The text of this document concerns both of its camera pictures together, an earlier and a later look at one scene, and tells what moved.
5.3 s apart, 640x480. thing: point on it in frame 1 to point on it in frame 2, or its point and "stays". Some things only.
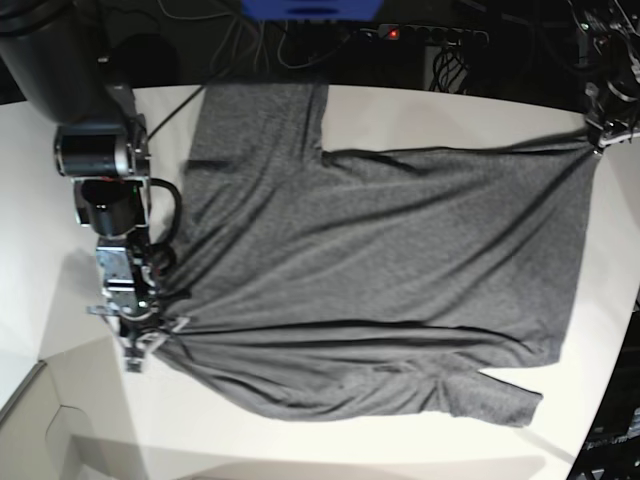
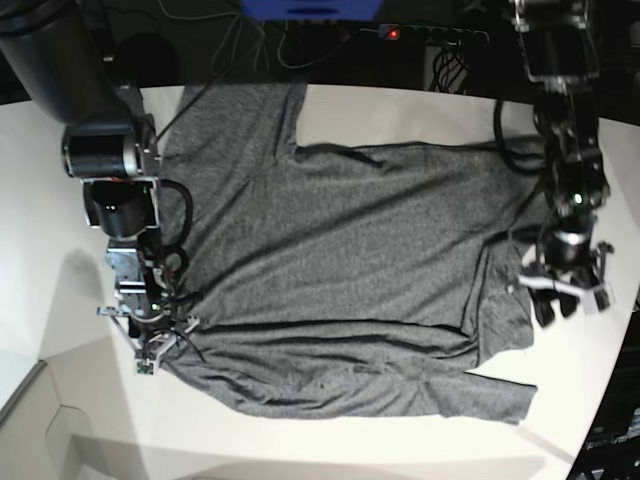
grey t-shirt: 363,285 stays
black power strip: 432,35 stays
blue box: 316,10 stays
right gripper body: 613,112 to 573,245
